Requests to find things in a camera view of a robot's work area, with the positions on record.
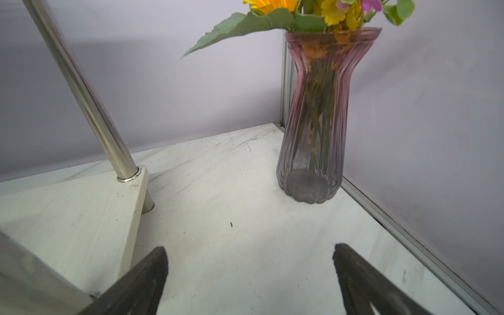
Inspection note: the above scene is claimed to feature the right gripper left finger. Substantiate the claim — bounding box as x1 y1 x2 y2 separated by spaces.
80 246 169 314

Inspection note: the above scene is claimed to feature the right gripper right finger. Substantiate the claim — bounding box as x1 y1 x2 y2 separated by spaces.
332 244 430 315

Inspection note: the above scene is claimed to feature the white two-tier shelf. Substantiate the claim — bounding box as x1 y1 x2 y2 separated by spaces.
1 1 154 314

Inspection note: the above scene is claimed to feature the sunflower bouquet in dark vase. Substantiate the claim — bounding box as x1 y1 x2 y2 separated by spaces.
191 0 416 204

